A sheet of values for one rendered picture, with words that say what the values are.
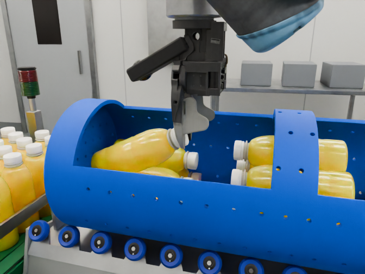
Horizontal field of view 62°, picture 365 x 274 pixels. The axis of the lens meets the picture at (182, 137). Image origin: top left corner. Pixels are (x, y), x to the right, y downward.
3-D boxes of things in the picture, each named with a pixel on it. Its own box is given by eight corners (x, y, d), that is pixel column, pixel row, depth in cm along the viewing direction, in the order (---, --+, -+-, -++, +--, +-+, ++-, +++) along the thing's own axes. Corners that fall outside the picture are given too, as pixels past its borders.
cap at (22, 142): (18, 147, 81) (16, 141, 80) (16, 143, 84) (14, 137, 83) (33, 144, 83) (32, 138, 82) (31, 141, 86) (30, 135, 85)
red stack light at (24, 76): (29, 82, 106) (27, 71, 105) (14, 81, 107) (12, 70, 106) (42, 80, 112) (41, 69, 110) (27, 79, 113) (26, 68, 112)
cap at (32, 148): (23, 153, 77) (21, 146, 76) (30, 148, 80) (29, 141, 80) (38, 153, 77) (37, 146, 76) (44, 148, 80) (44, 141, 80)
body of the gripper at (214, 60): (219, 100, 48) (222, 18, 44) (167, 98, 50) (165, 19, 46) (225, 92, 55) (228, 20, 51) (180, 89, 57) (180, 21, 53)
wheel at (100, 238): (110, 231, 61) (114, 231, 63) (90, 230, 62) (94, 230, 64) (107, 255, 59) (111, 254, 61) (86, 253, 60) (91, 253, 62)
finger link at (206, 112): (213, 142, 57) (213, 95, 52) (182, 139, 58) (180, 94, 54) (216, 135, 59) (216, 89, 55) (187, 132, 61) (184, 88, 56)
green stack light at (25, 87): (32, 97, 107) (30, 82, 106) (17, 95, 109) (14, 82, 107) (44, 93, 113) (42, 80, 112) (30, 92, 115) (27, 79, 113)
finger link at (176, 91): (178, 124, 49) (181, 68, 47) (169, 123, 49) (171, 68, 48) (186, 121, 53) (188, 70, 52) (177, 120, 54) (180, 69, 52)
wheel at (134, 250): (145, 237, 59) (148, 237, 61) (123, 236, 60) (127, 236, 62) (143, 261, 58) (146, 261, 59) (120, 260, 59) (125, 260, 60)
